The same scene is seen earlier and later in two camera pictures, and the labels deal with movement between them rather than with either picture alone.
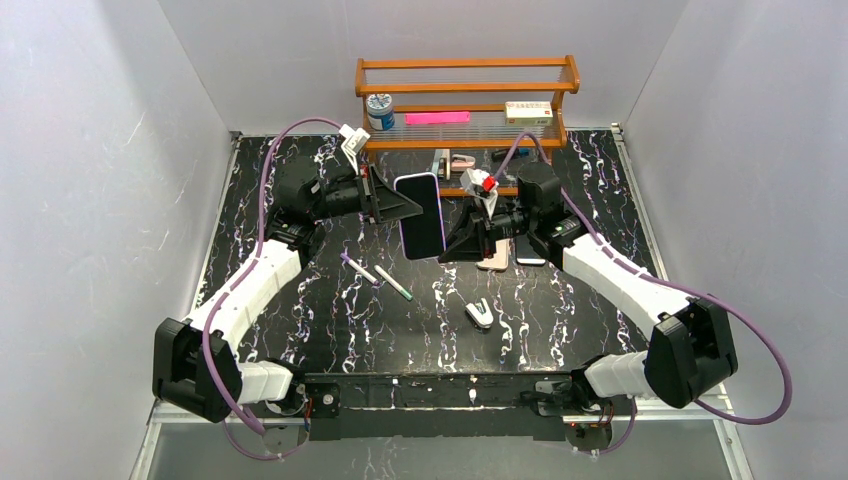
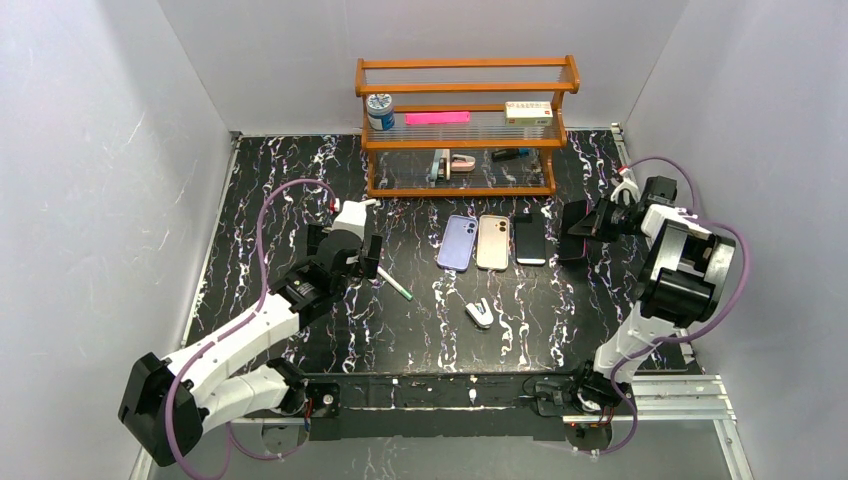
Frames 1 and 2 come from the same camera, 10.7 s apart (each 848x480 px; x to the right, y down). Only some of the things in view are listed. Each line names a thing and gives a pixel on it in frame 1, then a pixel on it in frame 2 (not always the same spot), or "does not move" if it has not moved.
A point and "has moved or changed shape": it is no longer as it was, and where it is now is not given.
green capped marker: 393,283 does not move
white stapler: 481,312 does not move
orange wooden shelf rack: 470,120 does not move
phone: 423,234 has moved or changed shape
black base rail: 365,405 does not move
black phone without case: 525,254 does not move
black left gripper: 371,195 to 370,252
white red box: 528,113 does not move
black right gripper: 482,229 to 597,221
